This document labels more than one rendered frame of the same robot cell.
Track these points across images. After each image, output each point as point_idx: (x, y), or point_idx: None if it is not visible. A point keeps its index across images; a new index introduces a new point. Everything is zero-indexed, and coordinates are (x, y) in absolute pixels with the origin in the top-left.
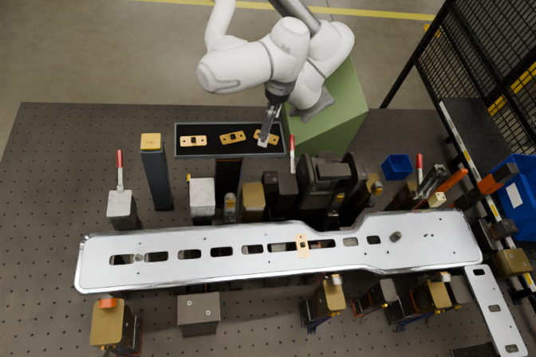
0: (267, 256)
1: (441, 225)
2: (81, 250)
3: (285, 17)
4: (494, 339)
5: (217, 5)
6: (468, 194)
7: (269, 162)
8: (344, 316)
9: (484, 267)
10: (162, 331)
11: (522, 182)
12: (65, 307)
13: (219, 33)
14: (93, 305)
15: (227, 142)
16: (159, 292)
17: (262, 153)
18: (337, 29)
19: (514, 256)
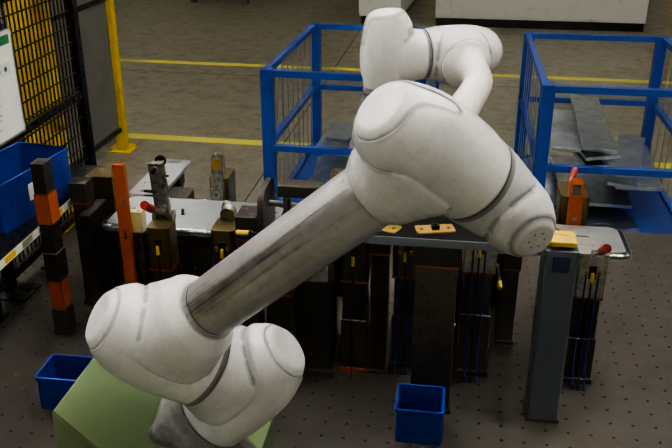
0: None
1: (150, 217)
2: (626, 248)
3: (393, 15)
4: (184, 166)
5: (472, 96)
6: (57, 245)
7: (322, 445)
8: None
9: (135, 192)
10: (521, 302)
11: (30, 170)
12: (648, 331)
13: (473, 64)
14: (613, 328)
15: (443, 225)
16: (529, 327)
17: None
18: (144, 288)
19: (104, 173)
